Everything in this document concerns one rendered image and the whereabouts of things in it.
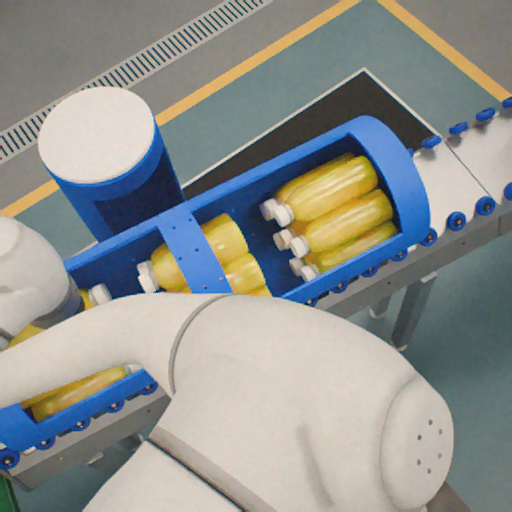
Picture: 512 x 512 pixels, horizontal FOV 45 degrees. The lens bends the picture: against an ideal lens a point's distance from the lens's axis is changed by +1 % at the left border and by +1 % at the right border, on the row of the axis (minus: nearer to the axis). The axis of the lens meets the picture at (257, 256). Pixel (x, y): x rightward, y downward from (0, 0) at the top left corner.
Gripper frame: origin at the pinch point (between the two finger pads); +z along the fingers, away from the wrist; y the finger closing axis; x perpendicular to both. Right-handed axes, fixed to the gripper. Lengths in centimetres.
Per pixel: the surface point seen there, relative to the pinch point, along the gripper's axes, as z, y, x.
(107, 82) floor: 116, 169, -31
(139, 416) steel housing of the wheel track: 26.9, -7.6, 2.0
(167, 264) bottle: -4.4, 5.6, -17.7
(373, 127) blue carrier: -8, 10, -64
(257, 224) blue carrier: 14.9, 14.9, -39.2
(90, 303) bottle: 2.7, 9.2, -1.5
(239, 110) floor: 115, 123, -77
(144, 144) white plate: 11, 45, -25
